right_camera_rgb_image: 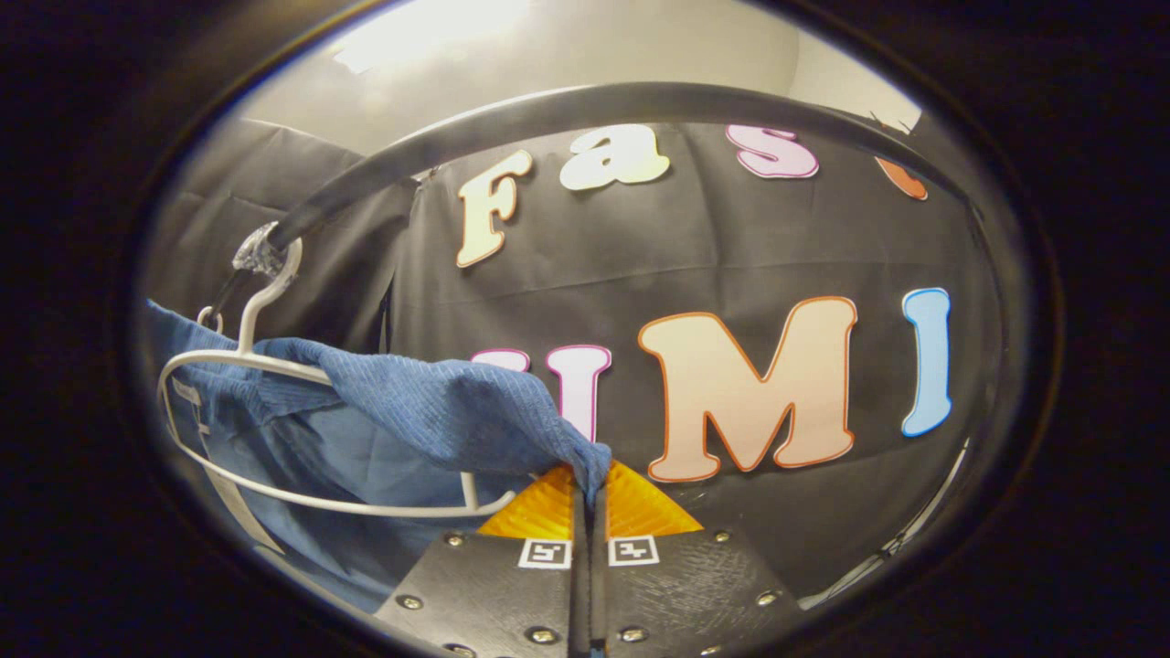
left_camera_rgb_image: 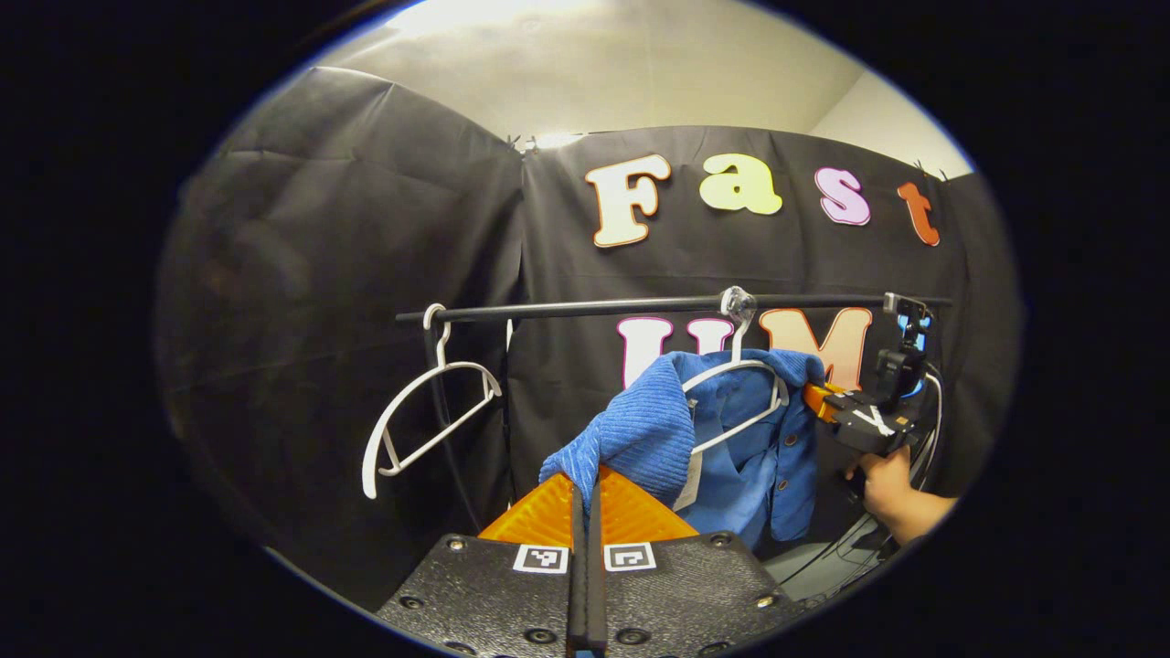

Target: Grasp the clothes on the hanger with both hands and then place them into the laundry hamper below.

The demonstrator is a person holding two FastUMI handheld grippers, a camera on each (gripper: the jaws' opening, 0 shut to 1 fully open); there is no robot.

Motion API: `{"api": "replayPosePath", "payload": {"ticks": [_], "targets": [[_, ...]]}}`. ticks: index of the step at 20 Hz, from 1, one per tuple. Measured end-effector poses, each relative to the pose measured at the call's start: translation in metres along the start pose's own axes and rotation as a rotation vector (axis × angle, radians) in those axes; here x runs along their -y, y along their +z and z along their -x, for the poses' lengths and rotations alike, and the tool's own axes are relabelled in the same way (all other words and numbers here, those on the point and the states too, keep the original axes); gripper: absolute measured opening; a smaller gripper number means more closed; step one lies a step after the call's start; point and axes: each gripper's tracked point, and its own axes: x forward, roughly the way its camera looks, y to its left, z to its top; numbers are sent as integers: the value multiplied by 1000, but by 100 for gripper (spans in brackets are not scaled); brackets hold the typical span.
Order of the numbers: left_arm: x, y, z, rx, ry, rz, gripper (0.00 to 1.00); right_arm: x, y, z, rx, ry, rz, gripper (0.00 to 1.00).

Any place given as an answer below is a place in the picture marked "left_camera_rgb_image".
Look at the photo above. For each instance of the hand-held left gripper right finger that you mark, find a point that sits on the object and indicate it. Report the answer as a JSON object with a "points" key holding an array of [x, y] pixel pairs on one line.
{"points": [[695, 594]]}

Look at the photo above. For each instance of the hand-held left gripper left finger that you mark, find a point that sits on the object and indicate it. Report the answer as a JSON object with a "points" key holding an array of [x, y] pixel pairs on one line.
{"points": [[475, 594]]}

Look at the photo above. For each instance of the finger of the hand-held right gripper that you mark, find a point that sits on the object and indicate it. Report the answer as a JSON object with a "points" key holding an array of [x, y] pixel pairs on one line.
{"points": [[821, 400]]}

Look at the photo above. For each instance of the white hanger with clear hook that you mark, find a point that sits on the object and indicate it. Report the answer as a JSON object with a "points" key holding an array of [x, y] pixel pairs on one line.
{"points": [[737, 343]]}

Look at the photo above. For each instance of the white plastic hanger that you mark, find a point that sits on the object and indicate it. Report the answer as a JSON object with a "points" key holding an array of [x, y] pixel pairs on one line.
{"points": [[442, 352]]}

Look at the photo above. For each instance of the black clothes rack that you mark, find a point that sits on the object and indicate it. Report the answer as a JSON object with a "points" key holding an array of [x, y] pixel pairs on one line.
{"points": [[594, 307]]}

